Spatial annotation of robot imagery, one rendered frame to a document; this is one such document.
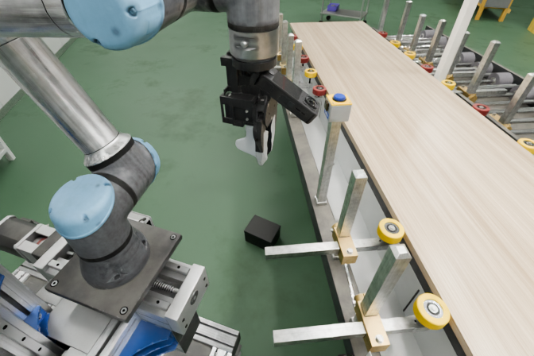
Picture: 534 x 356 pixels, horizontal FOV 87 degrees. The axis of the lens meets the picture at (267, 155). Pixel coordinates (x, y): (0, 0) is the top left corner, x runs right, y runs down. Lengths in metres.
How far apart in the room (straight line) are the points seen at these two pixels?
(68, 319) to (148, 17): 0.75
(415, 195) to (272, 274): 1.05
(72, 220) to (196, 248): 1.45
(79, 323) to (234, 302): 1.08
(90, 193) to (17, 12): 0.35
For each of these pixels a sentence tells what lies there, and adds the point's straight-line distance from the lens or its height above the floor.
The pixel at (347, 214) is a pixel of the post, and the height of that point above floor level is 0.96.
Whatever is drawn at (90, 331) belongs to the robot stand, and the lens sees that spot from 0.87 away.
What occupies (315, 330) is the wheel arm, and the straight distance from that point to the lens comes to 0.91.
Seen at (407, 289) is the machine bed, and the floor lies 0.71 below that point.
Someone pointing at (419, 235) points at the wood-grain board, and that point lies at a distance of 1.06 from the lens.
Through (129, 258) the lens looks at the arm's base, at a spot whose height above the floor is 1.09.
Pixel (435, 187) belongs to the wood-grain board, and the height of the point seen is 0.90.
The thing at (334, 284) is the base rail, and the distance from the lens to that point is 1.11.
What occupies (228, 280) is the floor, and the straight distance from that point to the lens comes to 1.89.
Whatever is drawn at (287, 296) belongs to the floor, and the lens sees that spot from 1.84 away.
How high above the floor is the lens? 1.68
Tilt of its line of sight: 40 degrees down
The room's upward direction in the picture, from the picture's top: straight up
